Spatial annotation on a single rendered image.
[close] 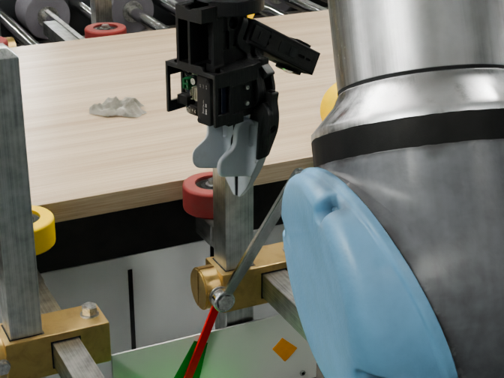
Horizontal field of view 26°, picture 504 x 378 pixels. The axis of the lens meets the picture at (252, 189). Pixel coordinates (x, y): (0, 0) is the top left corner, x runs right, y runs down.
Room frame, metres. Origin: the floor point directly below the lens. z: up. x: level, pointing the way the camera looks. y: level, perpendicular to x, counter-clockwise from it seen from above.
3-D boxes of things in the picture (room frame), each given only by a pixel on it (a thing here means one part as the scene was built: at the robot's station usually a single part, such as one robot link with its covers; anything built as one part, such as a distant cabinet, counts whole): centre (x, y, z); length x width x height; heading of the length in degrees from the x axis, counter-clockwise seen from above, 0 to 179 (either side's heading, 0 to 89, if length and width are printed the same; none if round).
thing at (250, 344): (1.09, 0.04, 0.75); 0.26 x 0.01 x 0.10; 115
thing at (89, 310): (1.05, 0.18, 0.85); 0.02 x 0.02 x 0.01
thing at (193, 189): (1.28, 0.05, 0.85); 0.08 x 0.08 x 0.11
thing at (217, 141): (1.04, 0.04, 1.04); 0.06 x 0.03 x 0.09; 135
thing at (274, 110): (1.03, 0.00, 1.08); 0.05 x 0.02 x 0.09; 45
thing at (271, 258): (1.14, 0.00, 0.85); 0.14 x 0.06 x 0.05; 115
